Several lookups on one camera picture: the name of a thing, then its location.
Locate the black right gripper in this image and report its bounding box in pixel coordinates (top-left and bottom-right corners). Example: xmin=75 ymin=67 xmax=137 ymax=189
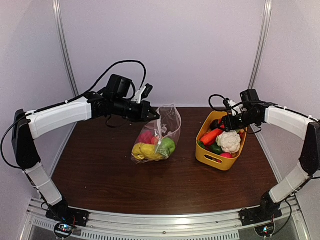
xmin=217 ymin=110 xmax=259 ymax=132

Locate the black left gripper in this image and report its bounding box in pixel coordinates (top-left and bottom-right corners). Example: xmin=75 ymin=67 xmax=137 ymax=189
xmin=112 ymin=96 xmax=161 ymax=123

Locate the red toy bell pepper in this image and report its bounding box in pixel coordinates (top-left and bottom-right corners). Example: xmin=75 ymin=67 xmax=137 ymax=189
xmin=137 ymin=130 xmax=154 ymax=145

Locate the orange toy pumpkin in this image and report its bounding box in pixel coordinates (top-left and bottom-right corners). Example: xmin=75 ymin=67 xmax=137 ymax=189
xmin=151 ymin=136 xmax=162 ymax=146

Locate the clear zip top bag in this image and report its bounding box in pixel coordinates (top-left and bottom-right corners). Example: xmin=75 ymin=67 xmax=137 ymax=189
xmin=131 ymin=103 xmax=182 ymax=164

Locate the white toy cauliflower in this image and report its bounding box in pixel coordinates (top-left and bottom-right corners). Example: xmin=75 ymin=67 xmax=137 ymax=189
xmin=216 ymin=130 xmax=241 ymax=154

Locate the green toy apple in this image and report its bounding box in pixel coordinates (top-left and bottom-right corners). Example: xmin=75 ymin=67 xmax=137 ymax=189
xmin=160 ymin=137 xmax=176 ymax=156

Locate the yellow toy bell pepper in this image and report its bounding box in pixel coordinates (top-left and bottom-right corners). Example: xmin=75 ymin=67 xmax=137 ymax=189
xmin=139 ymin=143 xmax=166 ymax=161

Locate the yellow toy apple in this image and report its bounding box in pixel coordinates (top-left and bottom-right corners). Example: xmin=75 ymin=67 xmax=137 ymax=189
xmin=131 ymin=142 xmax=145 ymax=161

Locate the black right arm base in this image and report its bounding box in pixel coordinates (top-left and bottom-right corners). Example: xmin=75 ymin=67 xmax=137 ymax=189
xmin=238 ymin=192 xmax=282 ymax=226

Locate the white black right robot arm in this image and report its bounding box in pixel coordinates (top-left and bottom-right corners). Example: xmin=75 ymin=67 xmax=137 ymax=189
xmin=222 ymin=99 xmax=320 ymax=221

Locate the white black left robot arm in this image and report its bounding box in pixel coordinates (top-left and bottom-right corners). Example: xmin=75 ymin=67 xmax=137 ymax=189
xmin=11 ymin=74 xmax=160 ymax=222

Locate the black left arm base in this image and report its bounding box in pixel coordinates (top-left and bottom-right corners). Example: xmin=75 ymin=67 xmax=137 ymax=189
xmin=45 ymin=205 xmax=89 ymax=227

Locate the dark toy plum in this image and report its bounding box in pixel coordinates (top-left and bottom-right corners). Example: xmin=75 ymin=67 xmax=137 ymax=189
xmin=209 ymin=119 xmax=220 ymax=131

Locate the red toy apple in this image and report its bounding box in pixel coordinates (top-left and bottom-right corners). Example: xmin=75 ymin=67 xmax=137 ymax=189
xmin=220 ymin=152 xmax=233 ymax=159

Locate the green toy avocado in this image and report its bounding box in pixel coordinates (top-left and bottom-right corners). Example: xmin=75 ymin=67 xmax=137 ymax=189
xmin=209 ymin=144 xmax=224 ymax=155

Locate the orange toy carrot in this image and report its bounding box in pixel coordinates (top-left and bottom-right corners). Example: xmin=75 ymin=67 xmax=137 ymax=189
xmin=200 ymin=128 xmax=224 ymax=146

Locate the yellow plastic basket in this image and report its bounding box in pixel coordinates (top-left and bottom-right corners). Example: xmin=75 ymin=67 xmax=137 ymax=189
xmin=195 ymin=111 xmax=247 ymax=171

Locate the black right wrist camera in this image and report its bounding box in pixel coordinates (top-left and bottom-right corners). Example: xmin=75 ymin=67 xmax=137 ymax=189
xmin=223 ymin=98 xmax=244 ymax=116

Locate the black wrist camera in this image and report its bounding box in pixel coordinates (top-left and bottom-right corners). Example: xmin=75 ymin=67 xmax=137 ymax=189
xmin=223 ymin=98 xmax=244 ymax=116
xmin=132 ymin=83 xmax=153 ymax=104

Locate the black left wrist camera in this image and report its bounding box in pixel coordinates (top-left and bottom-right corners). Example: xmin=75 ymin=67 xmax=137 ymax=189
xmin=132 ymin=83 xmax=153 ymax=104

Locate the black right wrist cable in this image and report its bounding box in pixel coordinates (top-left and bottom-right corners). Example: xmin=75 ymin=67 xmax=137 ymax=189
xmin=208 ymin=93 xmax=228 ymax=111

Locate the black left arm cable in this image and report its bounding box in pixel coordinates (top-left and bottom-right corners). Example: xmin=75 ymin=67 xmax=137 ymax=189
xmin=64 ymin=59 xmax=147 ymax=103

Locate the right aluminium frame post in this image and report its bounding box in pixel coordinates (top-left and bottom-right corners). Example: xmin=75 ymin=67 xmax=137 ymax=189
xmin=248 ymin=0 xmax=273 ymax=89

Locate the aluminium frame post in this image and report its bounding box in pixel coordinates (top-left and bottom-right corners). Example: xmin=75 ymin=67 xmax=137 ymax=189
xmin=51 ymin=0 xmax=84 ymax=101
xmin=248 ymin=0 xmax=273 ymax=89

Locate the aluminium front rail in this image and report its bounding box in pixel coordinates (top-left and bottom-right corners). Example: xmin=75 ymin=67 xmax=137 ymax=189
xmin=19 ymin=197 xmax=311 ymax=240

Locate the left aluminium frame post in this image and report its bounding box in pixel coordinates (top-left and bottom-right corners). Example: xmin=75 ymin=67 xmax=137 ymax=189
xmin=51 ymin=0 xmax=84 ymax=101

